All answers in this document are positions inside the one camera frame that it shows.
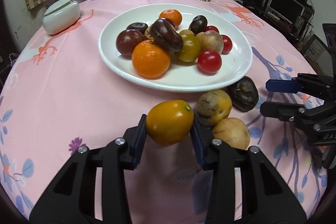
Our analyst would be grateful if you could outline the tan passion fruit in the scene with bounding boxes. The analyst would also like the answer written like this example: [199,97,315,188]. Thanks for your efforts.
[212,118,250,150]
[199,30,223,54]

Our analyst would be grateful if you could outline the black computer monitor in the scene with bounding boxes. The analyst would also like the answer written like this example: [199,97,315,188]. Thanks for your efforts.
[268,0,305,22]

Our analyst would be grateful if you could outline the blotchy yellow passion fruit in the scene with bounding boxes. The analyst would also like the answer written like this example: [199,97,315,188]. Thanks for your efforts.
[196,89,233,126]

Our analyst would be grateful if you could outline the dark brown water chestnut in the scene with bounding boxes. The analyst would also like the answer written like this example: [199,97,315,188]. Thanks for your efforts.
[227,76,259,112]
[150,18,184,52]
[188,15,208,35]
[126,22,149,35]

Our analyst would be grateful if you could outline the white oval plate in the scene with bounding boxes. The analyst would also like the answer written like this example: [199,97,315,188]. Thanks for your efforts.
[98,4,253,92]

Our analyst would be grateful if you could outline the yellow-green tangerine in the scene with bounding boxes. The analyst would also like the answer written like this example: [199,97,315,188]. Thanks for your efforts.
[175,34,201,62]

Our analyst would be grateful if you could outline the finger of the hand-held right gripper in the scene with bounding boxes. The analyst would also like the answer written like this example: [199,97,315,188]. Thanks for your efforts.
[266,73,336,104]
[260,101,313,122]

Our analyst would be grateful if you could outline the pale green lidded ceramic jar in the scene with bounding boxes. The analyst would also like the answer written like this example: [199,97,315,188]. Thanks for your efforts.
[42,0,81,35]

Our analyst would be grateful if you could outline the black monitor and shelf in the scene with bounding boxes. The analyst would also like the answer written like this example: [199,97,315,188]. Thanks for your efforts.
[236,0,315,43]

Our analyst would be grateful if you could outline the orange mandarin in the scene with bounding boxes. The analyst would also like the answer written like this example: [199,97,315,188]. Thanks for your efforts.
[132,40,171,79]
[159,9,182,26]

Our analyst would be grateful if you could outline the yellow-orange tangerine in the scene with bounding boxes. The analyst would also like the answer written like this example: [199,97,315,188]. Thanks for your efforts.
[146,100,195,146]

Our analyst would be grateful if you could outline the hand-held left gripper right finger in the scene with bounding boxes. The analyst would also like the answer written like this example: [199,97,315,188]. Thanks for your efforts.
[191,119,307,224]

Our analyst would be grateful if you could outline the black mesh chair back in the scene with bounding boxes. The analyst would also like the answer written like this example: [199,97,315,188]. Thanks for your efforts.
[302,23,336,75]

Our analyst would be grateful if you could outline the pink floral tablecloth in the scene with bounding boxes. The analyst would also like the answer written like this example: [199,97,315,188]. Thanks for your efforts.
[0,0,328,224]

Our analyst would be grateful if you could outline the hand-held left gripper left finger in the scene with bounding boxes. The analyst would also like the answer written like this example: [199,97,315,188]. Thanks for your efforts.
[29,114,147,224]

